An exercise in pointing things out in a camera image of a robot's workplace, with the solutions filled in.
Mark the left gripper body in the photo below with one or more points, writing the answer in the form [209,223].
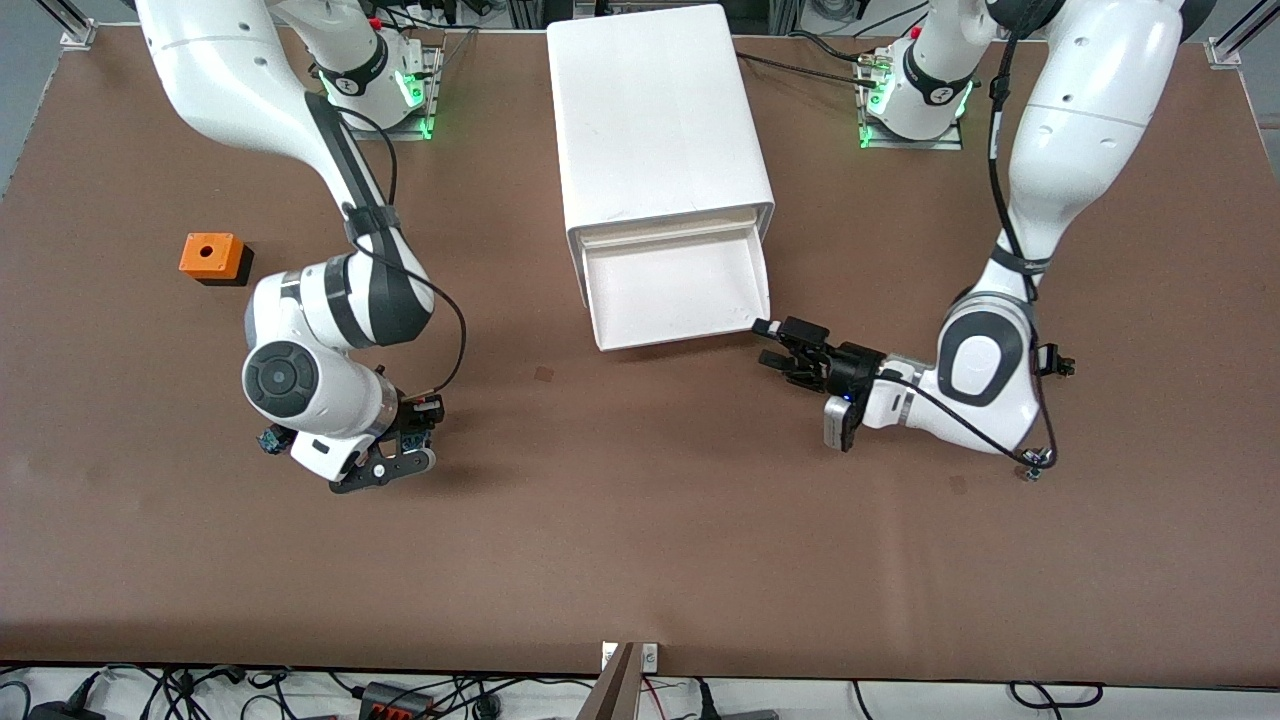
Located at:
[851,367]

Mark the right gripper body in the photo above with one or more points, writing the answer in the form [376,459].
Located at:
[411,420]

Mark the white plastic drawer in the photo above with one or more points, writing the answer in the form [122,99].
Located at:
[670,285]

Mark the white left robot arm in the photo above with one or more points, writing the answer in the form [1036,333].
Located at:
[1090,110]

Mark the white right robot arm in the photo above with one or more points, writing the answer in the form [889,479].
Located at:
[230,80]

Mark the green push button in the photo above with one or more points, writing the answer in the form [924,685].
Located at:
[270,440]

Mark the white drawer cabinet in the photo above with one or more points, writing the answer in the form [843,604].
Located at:
[650,110]

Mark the small blue component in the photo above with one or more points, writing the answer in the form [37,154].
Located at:
[1032,472]

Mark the orange box with hole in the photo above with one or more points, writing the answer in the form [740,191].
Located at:
[205,255]

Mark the black orange power strip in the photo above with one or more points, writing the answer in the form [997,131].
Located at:
[395,705]

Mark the black plug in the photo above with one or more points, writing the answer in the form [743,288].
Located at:
[708,705]

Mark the black power adapter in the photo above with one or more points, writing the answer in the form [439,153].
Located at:
[65,712]

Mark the aluminium corner profile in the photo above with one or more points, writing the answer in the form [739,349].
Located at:
[1225,50]
[78,35]

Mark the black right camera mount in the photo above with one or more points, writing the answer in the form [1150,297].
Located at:
[390,470]

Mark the black white switch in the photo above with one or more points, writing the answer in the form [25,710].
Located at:
[1060,362]

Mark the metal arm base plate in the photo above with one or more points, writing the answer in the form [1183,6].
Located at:
[950,143]
[425,125]

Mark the white table bracket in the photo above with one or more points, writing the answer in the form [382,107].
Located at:
[650,657]

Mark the wooden post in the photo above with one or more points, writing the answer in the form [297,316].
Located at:
[612,695]

